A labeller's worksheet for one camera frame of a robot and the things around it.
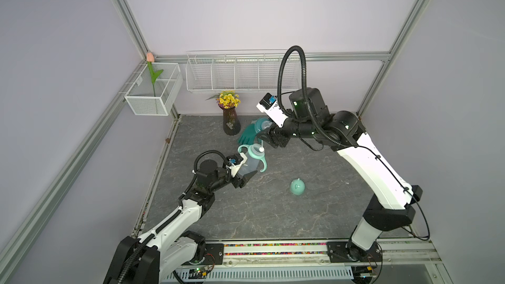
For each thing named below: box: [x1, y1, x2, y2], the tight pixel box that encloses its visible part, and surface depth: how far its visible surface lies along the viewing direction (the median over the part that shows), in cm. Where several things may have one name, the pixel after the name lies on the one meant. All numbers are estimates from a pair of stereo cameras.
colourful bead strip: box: [223, 241, 328, 257], surface depth 77 cm
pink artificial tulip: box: [145, 51, 164, 97], surface depth 92 cm
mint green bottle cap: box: [289, 177, 306, 196], surface depth 89 cm
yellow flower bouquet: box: [205, 90, 241, 109], surface depth 96 cm
